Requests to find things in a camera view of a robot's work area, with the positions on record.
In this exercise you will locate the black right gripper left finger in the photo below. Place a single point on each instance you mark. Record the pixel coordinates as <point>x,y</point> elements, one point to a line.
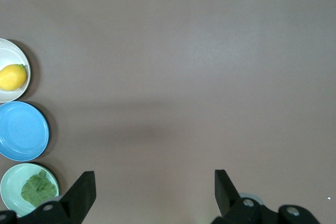
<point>78,197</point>

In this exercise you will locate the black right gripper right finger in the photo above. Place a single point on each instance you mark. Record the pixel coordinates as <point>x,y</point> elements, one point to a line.
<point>225,197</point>

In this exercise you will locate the green lettuce leaf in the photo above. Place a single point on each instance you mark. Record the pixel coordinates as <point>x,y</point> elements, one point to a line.
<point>36,191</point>

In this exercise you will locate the yellow lemon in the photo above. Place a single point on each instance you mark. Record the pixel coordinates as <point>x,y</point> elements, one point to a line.
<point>11,78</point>

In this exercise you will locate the light green round plate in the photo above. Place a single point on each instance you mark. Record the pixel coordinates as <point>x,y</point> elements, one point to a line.
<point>11,182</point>

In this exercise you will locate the blue round plate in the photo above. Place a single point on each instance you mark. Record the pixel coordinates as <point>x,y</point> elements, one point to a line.
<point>23,132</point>

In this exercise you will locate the white round plate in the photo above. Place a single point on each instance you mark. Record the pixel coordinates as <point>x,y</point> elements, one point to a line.
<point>10,53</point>

